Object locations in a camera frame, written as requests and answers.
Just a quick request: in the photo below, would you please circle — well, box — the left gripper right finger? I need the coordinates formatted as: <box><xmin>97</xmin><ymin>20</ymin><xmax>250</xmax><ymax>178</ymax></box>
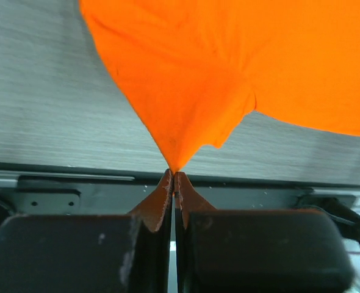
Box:
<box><xmin>174</xmin><ymin>172</ymin><xmax>355</xmax><ymax>292</ymax></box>

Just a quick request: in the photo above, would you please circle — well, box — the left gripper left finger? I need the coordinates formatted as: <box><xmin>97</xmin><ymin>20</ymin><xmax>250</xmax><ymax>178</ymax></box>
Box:
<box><xmin>0</xmin><ymin>170</ymin><xmax>173</xmax><ymax>292</ymax></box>

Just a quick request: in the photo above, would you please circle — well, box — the orange t shirt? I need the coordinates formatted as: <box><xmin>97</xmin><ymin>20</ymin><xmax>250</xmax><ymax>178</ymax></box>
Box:
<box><xmin>79</xmin><ymin>1</ymin><xmax>360</xmax><ymax>172</ymax></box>

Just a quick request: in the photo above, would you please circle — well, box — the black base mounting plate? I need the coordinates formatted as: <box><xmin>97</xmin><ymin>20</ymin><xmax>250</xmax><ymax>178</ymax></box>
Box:
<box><xmin>0</xmin><ymin>175</ymin><xmax>360</xmax><ymax>220</ymax></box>

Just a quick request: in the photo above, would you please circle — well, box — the aluminium rail profile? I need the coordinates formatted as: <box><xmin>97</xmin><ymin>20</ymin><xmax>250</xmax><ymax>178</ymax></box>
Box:
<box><xmin>0</xmin><ymin>169</ymin><xmax>138</xmax><ymax>190</ymax></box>

